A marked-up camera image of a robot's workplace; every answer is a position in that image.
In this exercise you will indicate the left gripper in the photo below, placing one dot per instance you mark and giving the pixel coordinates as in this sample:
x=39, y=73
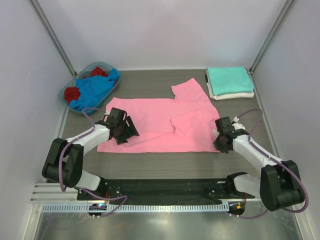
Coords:
x=127, y=130

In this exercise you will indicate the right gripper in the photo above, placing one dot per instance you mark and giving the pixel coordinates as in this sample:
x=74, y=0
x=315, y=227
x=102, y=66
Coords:
x=218, y=141

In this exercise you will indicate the pink t shirt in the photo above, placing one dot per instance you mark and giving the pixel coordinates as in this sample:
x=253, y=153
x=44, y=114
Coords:
x=185, y=123

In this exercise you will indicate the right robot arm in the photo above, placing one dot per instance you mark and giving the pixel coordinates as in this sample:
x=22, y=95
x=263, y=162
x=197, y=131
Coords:
x=279, y=185

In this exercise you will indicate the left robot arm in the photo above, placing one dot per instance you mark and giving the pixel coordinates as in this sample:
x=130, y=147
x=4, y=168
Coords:
x=64, y=161

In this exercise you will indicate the white folded t shirt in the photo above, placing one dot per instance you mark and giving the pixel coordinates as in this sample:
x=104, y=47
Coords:
x=246, y=95

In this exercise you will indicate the blue t shirt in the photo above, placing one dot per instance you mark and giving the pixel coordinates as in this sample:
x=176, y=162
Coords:
x=94, y=89

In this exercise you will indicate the teal folded t shirt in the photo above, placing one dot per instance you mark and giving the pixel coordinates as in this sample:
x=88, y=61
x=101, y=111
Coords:
x=229, y=80

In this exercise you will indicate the red t shirt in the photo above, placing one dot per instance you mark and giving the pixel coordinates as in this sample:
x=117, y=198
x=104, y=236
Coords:
x=72, y=93

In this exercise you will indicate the blue plastic basket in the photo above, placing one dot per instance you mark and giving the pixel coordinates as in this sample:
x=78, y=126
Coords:
x=86, y=72

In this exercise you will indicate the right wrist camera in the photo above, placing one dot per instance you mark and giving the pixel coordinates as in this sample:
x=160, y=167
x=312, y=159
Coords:
x=236, y=124

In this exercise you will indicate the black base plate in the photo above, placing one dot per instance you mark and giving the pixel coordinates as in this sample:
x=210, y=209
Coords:
x=208, y=188

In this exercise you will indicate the slotted cable duct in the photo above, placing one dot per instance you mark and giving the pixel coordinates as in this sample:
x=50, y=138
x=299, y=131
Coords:
x=99, y=208

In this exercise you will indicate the right aluminium frame post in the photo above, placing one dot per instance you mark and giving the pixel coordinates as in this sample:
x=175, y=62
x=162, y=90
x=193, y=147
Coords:
x=280, y=19

